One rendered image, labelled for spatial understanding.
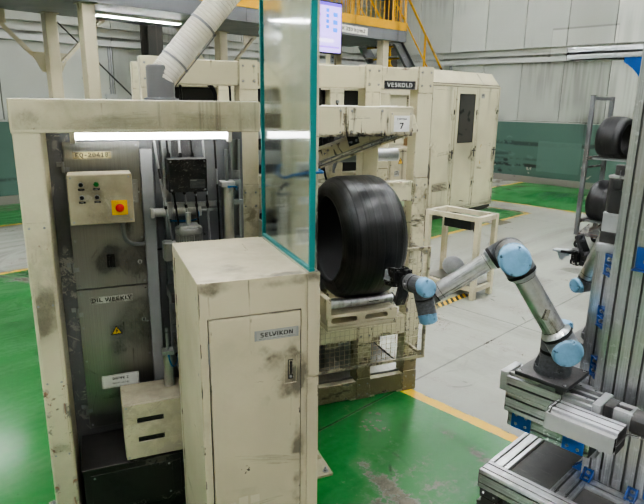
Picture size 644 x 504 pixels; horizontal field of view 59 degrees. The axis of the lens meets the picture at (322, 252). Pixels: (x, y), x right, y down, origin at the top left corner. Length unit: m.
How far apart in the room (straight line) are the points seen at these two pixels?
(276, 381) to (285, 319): 0.22
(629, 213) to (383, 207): 0.97
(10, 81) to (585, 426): 10.42
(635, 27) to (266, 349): 12.71
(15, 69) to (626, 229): 10.29
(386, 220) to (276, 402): 0.97
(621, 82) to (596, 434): 11.91
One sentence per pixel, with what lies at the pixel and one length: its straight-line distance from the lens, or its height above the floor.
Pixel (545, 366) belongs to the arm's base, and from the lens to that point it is 2.58.
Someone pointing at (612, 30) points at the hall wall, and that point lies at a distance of 14.14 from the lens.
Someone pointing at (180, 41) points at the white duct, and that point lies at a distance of 2.67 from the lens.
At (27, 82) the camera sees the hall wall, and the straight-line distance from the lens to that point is 11.50.
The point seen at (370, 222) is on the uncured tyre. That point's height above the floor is 1.30.
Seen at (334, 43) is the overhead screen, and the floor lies 2.44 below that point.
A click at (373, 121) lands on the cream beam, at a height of 1.71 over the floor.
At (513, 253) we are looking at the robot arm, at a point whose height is 1.27.
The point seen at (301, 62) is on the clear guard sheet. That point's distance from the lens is 1.88.
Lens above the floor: 1.80
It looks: 15 degrees down
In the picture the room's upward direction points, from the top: 1 degrees clockwise
